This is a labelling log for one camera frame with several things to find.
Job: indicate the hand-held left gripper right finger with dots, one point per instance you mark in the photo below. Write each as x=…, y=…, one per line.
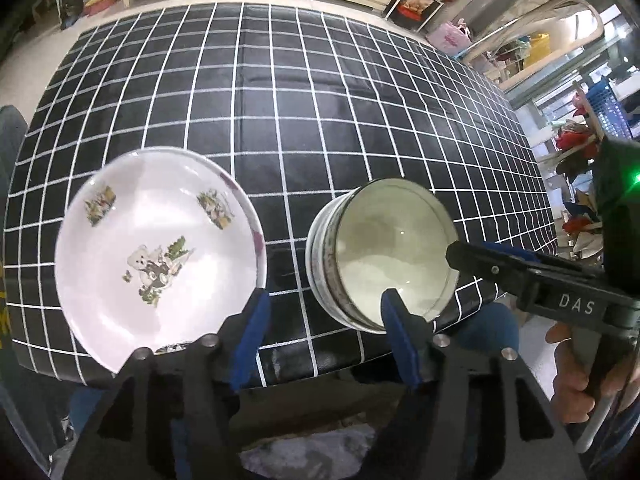
x=400, y=340

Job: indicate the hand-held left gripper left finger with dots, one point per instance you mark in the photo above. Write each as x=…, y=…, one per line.
x=252, y=340

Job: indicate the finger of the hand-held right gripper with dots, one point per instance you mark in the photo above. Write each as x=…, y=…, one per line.
x=480, y=265
x=550, y=262

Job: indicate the patterned rim bowl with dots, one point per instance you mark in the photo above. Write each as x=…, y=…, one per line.
x=390, y=240

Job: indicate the pink floral white plate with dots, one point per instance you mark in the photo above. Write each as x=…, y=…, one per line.
x=258, y=245

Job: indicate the bear print white plate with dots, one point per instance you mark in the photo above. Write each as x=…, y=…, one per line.
x=150, y=210

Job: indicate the person's right hand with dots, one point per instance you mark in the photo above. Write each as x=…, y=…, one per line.
x=570, y=375

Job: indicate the person's right leg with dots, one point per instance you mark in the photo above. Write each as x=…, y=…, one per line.
x=490, y=325

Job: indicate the person's leg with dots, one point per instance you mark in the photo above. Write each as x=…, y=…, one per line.
x=490, y=325
x=87, y=405

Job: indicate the red flowers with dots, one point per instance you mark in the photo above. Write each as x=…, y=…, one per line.
x=577, y=147

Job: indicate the blue plastic basket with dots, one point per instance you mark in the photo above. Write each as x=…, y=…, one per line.
x=610, y=110

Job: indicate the person's left leg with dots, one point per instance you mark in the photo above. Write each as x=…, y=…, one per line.
x=87, y=405

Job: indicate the yellow container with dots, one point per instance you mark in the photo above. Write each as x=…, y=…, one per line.
x=536, y=50

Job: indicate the pink bag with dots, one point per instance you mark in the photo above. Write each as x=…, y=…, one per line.
x=450, y=40

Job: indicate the black white checkered tablecloth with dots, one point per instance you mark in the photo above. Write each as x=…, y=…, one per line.
x=300, y=110

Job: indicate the red picture box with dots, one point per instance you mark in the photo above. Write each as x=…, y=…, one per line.
x=417, y=5

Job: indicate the grey chair with yellow print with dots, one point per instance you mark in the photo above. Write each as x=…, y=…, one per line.
x=10, y=130

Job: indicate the red and yellow dustpan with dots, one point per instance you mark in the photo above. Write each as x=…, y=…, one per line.
x=100, y=2

